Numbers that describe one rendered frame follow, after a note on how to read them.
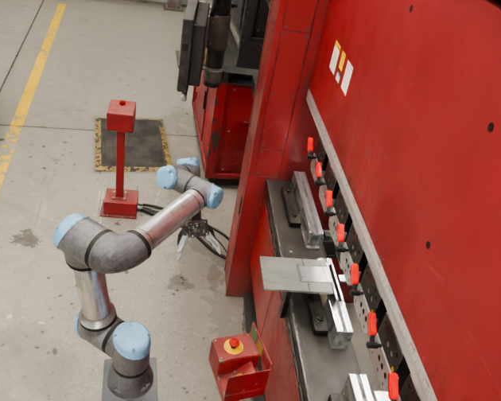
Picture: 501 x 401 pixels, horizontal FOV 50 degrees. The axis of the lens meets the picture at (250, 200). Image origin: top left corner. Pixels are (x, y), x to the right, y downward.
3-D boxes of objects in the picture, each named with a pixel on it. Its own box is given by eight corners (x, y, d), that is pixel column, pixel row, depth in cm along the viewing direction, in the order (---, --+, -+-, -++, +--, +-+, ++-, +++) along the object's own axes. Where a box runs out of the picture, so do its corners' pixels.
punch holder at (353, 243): (339, 258, 189) (351, 221, 180) (362, 260, 191) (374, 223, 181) (348, 289, 177) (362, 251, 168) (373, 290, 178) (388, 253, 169)
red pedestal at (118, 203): (102, 200, 389) (103, 93, 342) (137, 202, 393) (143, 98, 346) (99, 216, 373) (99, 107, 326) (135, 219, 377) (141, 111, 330)
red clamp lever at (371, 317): (367, 312, 149) (368, 348, 147) (382, 313, 150) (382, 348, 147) (365, 312, 151) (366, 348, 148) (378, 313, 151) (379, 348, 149)
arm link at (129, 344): (133, 383, 170) (134, 355, 163) (101, 360, 175) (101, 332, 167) (157, 358, 179) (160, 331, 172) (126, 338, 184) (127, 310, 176)
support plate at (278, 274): (258, 258, 211) (259, 255, 211) (324, 262, 215) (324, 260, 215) (263, 290, 197) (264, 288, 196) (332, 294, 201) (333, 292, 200)
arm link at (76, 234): (106, 362, 176) (84, 248, 139) (73, 339, 181) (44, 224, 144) (131, 336, 183) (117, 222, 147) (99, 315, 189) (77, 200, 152)
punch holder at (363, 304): (351, 300, 173) (366, 262, 164) (377, 301, 174) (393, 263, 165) (363, 336, 161) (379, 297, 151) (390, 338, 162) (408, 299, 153)
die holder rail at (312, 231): (289, 185, 279) (293, 170, 274) (300, 187, 280) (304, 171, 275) (305, 249, 239) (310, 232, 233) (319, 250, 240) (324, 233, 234)
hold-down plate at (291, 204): (281, 190, 274) (281, 185, 273) (291, 191, 275) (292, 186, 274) (289, 227, 250) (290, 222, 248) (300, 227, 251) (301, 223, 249)
